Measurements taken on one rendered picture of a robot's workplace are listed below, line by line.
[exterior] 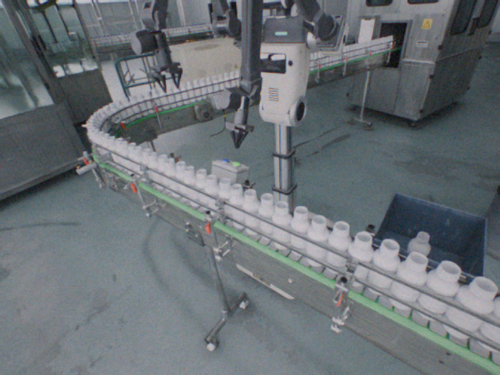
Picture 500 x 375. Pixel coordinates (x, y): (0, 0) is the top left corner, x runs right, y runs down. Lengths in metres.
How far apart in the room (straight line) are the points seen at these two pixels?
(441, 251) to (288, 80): 0.99
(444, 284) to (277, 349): 1.24
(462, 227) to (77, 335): 2.21
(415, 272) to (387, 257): 0.06
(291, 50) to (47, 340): 2.22
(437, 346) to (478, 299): 0.17
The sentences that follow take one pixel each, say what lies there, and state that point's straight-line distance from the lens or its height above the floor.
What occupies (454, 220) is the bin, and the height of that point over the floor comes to 0.90.
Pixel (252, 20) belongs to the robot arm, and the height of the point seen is 1.62.
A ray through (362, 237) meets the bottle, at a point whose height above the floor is 1.15.
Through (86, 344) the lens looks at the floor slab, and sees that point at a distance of 2.16.
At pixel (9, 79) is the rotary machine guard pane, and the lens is 3.70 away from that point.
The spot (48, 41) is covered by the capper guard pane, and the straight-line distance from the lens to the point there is 5.78.
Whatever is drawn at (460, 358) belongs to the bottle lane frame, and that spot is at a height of 0.97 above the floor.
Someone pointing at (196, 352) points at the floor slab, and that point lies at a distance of 1.84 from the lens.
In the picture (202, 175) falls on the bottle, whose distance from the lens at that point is 0.95.
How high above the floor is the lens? 1.65
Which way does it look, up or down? 35 degrees down
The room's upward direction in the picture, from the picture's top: 5 degrees counter-clockwise
